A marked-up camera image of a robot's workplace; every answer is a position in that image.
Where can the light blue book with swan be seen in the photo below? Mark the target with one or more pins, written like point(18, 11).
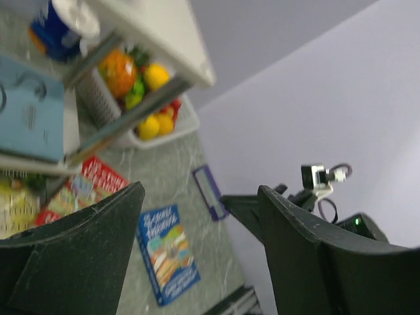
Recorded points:
point(32, 112)

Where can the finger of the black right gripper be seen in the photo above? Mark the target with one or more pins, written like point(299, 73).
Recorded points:
point(245, 209)

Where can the white plastic basket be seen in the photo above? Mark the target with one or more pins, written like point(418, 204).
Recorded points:
point(131, 131)

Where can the white two-tier shelf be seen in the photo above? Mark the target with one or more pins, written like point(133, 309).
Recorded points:
point(82, 74)

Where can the yellow lemon small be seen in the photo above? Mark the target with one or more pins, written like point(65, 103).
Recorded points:
point(166, 124)

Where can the purple box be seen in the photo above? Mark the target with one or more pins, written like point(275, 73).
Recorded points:
point(210, 192)

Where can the green lime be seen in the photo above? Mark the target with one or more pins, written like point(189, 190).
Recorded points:
point(135, 95)

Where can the blue 91-Storey Treehouse book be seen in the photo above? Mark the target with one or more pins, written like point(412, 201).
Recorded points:
point(166, 253)

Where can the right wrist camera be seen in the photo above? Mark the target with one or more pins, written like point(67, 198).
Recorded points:
point(319, 179)

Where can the yellow lemon top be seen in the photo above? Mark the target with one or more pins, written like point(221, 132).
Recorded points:
point(155, 76)

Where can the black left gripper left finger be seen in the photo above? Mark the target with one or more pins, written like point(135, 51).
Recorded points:
point(74, 265)

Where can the red strawberries pile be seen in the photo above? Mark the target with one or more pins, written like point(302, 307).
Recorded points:
point(172, 109)

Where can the Alice in Wonderland book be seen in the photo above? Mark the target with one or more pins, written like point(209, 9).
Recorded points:
point(21, 194)

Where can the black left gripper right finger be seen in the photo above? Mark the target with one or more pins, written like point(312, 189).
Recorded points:
point(318, 268)

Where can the yellow lemon front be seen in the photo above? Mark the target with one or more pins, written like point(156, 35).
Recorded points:
point(149, 128)

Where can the toy pineapple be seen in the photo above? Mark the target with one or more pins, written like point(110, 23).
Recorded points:
point(120, 69)

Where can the red 13-Storey Treehouse book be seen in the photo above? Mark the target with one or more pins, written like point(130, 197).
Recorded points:
point(95, 182)

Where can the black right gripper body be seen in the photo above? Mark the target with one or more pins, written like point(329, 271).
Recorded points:
point(304, 199)

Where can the blue white cylindrical can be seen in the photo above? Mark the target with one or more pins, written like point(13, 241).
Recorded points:
point(59, 27)

